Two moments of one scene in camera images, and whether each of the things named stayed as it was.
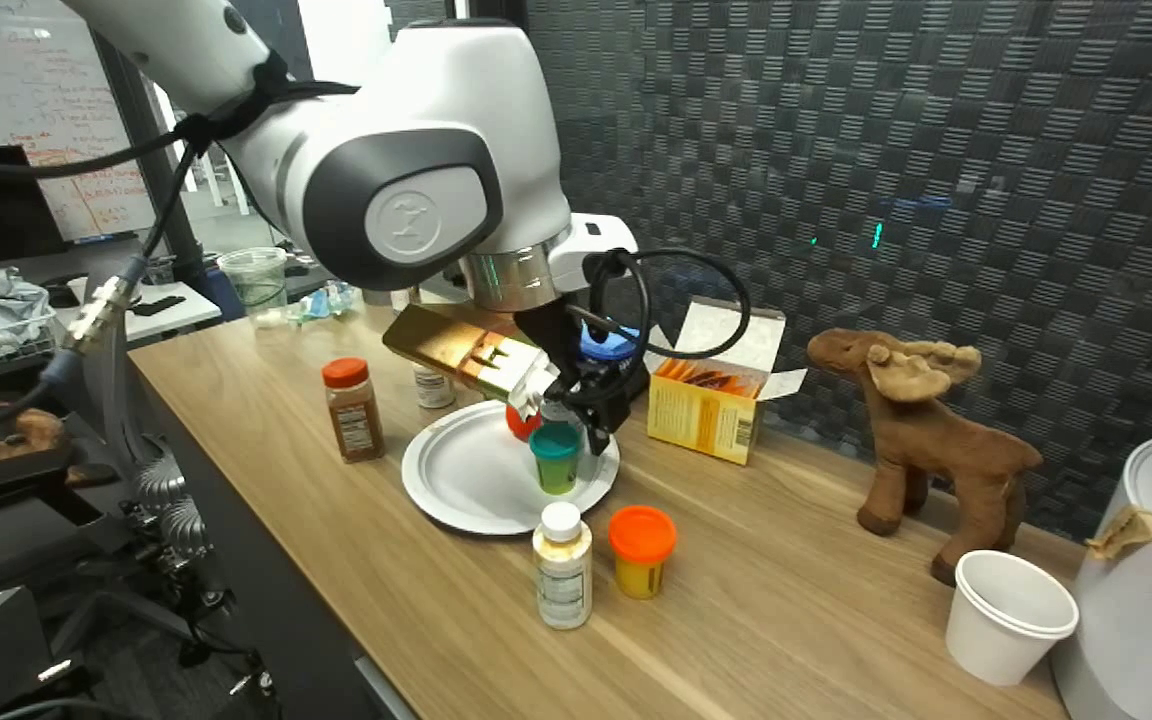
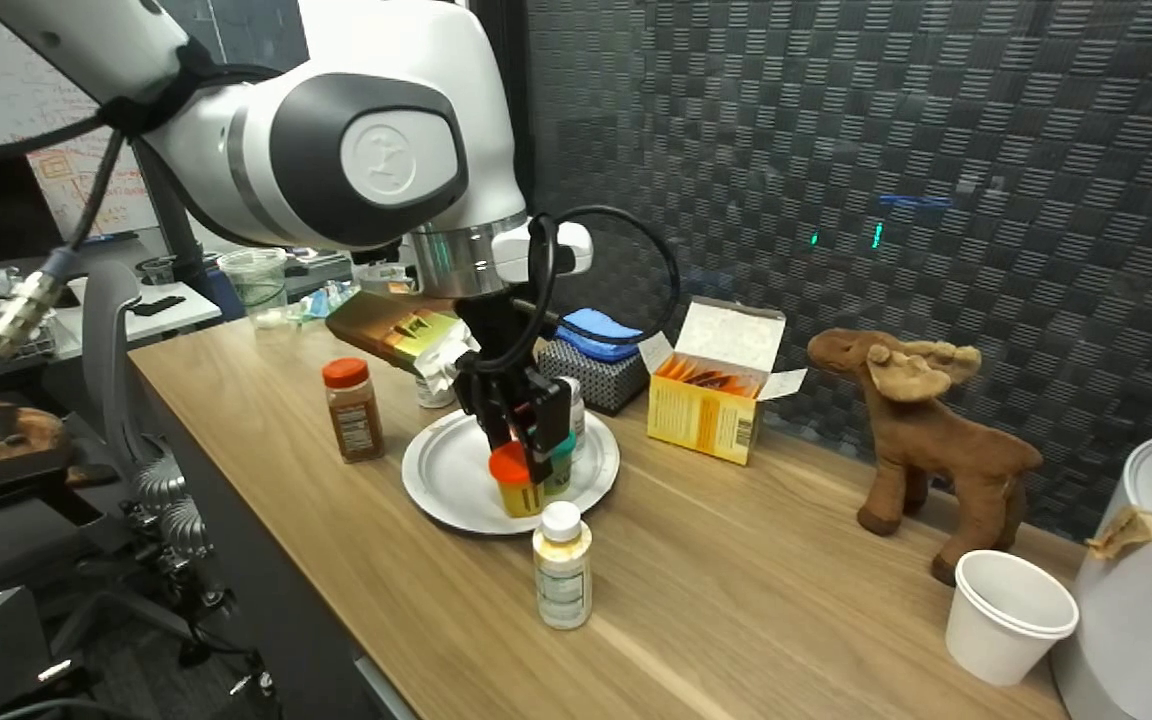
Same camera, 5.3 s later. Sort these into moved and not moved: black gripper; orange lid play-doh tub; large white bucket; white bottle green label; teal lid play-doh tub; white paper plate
Moved: orange lid play-doh tub; black gripper
Not moved: teal lid play-doh tub; white bottle green label; large white bucket; white paper plate
